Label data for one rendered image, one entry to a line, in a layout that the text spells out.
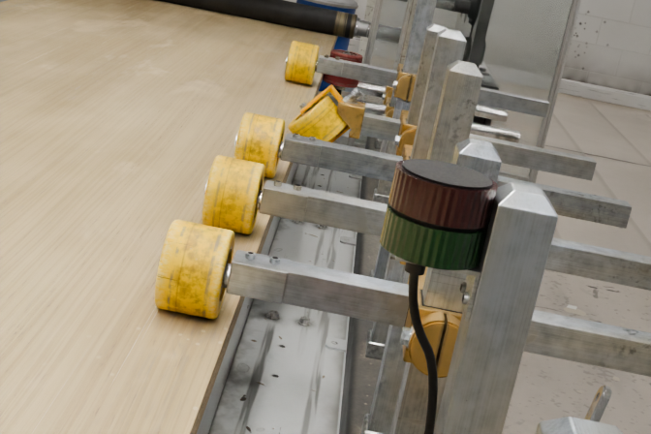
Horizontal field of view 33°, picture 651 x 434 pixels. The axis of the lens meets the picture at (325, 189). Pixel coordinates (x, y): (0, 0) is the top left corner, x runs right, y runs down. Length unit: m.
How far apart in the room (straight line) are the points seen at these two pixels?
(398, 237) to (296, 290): 0.34
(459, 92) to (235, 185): 0.26
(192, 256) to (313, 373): 0.67
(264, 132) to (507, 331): 0.81
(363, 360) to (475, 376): 0.80
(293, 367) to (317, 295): 0.64
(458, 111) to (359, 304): 0.26
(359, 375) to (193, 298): 0.51
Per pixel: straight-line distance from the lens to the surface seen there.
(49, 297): 0.98
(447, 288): 0.90
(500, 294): 0.64
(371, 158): 1.43
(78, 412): 0.80
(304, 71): 2.15
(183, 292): 0.94
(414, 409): 0.94
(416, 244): 0.62
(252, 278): 0.95
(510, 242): 0.63
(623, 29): 9.49
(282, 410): 1.46
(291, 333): 1.69
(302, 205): 1.18
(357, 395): 1.36
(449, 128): 1.12
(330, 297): 0.95
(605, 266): 1.23
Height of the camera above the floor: 1.28
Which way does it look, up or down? 15 degrees down
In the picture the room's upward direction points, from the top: 11 degrees clockwise
